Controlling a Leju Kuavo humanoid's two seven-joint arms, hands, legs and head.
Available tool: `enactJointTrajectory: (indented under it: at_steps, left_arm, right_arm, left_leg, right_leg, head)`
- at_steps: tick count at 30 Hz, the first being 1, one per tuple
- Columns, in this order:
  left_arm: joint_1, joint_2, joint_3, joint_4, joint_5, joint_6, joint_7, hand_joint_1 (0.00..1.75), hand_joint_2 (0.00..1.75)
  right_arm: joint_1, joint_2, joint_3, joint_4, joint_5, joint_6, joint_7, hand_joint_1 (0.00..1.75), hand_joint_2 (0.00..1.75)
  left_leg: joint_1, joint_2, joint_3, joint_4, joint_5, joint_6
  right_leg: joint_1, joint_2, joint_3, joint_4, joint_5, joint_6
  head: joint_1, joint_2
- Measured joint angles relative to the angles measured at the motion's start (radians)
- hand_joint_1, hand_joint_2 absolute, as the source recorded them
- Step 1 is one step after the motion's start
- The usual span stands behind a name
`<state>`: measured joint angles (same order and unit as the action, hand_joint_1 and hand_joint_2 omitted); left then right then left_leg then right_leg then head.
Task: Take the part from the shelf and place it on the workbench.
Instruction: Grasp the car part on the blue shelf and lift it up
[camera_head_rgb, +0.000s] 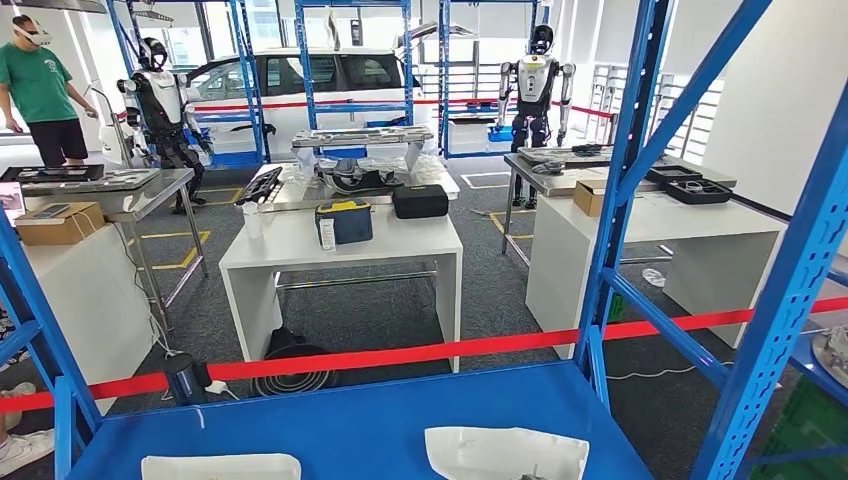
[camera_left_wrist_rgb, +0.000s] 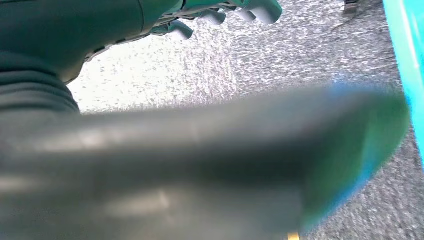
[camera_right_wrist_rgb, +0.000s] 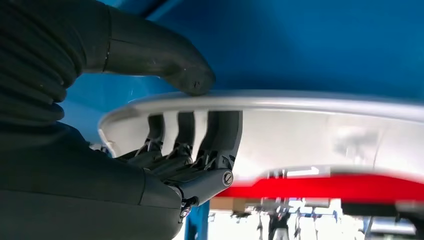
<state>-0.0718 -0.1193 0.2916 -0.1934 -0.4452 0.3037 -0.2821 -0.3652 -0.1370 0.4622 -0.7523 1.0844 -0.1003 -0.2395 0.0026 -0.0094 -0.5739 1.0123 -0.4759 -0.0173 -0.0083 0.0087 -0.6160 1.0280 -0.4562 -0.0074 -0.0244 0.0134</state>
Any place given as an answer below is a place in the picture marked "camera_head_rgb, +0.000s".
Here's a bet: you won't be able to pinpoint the black white humanoid robot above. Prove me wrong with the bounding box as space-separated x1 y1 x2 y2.
117 36 215 215
496 24 577 210

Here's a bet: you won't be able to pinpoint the black round ribbed object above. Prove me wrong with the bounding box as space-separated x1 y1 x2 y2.
250 325 342 399

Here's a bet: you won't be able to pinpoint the black barrier post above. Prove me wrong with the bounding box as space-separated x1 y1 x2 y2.
162 352 215 407

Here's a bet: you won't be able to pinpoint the black plastic tray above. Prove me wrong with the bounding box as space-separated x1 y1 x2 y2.
644 164 704 186
663 177 735 206

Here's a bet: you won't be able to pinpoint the black rectangular case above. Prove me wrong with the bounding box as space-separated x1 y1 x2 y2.
391 184 451 221

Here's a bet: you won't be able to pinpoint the black gridded tray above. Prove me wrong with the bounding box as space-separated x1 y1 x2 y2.
234 165 285 207

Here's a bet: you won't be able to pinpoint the person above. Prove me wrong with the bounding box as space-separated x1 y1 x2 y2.
0 14 99 168
0 307 58 480

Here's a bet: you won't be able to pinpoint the white car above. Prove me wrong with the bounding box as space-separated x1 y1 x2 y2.
182 21 439 160

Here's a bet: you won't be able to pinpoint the large white plastic panel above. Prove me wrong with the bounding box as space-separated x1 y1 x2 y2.
423 425 591 480

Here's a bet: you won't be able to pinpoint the long metal panel part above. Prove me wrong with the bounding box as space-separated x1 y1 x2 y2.
290 125 436 175

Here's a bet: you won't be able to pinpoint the white plastic bottle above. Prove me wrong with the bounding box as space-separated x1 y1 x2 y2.
241 200 266 242

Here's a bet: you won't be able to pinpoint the white table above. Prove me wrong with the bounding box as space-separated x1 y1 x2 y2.
218 205 465 374
18 221 158 417
525 190 791 362

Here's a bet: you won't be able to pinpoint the small white curved part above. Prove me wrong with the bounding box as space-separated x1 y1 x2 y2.
140 453 303 480

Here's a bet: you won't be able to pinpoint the dark overhead panel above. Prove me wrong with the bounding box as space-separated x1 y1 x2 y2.
0 0 109 15

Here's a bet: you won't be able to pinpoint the blue yellow tool bag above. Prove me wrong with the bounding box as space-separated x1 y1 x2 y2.
314 198 375 247

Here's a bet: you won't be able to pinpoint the open laptop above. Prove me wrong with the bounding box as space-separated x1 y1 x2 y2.
0 181 28 225

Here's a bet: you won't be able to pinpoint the flat metal panel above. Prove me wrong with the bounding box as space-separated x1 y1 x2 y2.
84 168 164 191
515 143 616 168

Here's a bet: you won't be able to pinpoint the white metal frames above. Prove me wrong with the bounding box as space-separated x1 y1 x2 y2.
585 62 725 165

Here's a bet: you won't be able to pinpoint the black flat tray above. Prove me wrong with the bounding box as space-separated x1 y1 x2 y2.
0 163 107 185

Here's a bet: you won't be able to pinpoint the blue metal shelf rack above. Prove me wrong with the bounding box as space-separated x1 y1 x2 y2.
0 0 848 480
102 0 272 168
293 0 416 160
786 264 848 409
435 0 552 160

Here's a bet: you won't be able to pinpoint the black curved car part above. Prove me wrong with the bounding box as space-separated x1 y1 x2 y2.
316 157 407 197

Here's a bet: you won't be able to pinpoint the white power adapter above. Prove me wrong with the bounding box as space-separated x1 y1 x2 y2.
205 380 241 403

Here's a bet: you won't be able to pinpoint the white floor cable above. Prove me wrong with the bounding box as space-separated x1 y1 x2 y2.
604 360 738 383

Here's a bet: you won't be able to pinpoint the round metal disc part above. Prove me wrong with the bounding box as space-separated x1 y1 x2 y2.
811 324 848 389

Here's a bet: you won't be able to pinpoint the cardboard box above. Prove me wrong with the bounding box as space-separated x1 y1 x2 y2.
13 201 108 248
572 179 621 219

